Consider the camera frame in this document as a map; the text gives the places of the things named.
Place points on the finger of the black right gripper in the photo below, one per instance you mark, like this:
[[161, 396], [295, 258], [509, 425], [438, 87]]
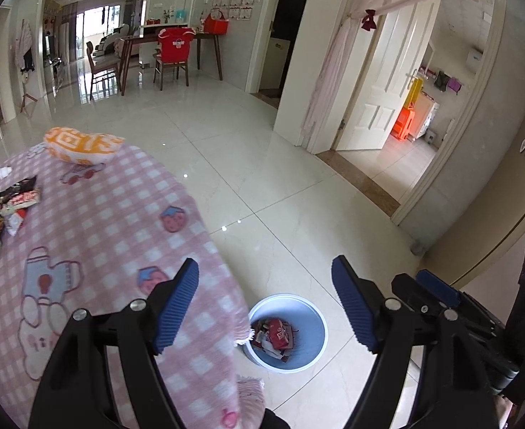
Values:
[[428, 294]]

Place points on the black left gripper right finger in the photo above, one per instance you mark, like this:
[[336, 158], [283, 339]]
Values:
[[453, 389]]

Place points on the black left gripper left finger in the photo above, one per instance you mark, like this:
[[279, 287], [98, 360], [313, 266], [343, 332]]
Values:
[[75, 389]]

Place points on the orange white patterned bag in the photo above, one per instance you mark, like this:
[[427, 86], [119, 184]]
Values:
[[72, 146]]

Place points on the blue trash bin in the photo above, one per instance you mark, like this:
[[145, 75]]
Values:
[[311, 340]]

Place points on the trash inside bin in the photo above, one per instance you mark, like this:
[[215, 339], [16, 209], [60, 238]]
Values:
[[274, 338]]

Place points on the orange plastic stool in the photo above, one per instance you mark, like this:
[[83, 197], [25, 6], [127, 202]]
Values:
[[402, 127]]

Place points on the pink checkered tablecloth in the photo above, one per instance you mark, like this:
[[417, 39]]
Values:
[[99, 238]]

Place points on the dark snack wrappers pile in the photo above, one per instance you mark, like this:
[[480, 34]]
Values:
[[15, 201]]

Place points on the white panel door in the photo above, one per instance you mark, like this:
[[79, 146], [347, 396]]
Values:
[[383, 89]]

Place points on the wooden dining chair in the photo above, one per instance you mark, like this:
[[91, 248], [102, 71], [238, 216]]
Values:
[[102, 68]]

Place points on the red basket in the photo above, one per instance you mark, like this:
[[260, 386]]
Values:
[[215, 26]]

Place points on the red covered chair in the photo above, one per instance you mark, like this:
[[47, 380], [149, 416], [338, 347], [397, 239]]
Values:
[[174, 51]]

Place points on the wooden dining table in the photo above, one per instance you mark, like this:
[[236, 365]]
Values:
[[129, 42]]

